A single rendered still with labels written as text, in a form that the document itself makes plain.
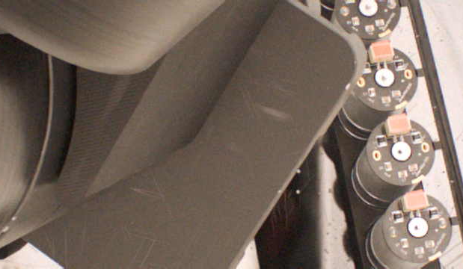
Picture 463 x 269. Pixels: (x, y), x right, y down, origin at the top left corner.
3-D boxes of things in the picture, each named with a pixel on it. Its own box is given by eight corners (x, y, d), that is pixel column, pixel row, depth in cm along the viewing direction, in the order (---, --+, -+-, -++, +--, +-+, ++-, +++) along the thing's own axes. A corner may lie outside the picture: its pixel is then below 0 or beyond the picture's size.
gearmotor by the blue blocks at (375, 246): (369, 285, 40) (391, 267, 35) (357, 225, 40) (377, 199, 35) (428, 273, 40) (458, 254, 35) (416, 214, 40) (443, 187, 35)
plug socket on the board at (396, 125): (388, 144, 36) (391, 139, 35) (383, 121, 36) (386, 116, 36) (409, 140, 36) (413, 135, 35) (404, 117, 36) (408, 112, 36)
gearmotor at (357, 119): (342, 149, 41) (359, 114, 36) (330, 93, 42) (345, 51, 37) (399, 140, 41) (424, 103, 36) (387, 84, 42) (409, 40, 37)
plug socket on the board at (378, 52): (372, 71, 37) (374, 65, 36) (366, 49, 37) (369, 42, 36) (393, 67, 37) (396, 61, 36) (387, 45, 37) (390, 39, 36)
